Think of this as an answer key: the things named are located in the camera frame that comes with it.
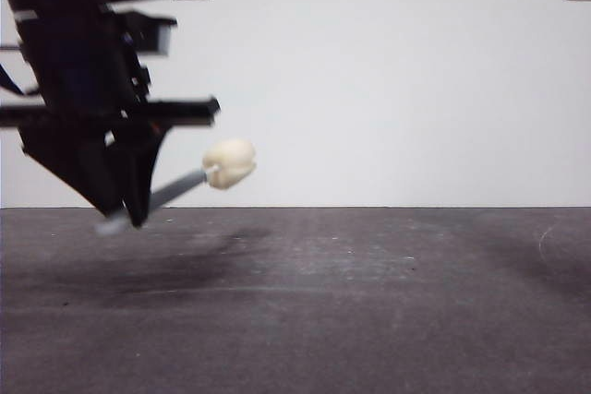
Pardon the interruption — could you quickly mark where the grey cup brush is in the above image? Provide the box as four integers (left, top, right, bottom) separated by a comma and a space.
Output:
94, 137, 257, 237

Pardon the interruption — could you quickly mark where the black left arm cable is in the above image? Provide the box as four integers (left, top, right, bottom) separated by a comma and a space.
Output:
0, 61, 42, 98

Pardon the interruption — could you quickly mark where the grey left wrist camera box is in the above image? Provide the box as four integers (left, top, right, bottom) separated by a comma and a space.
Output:
122, 10, 179, 56

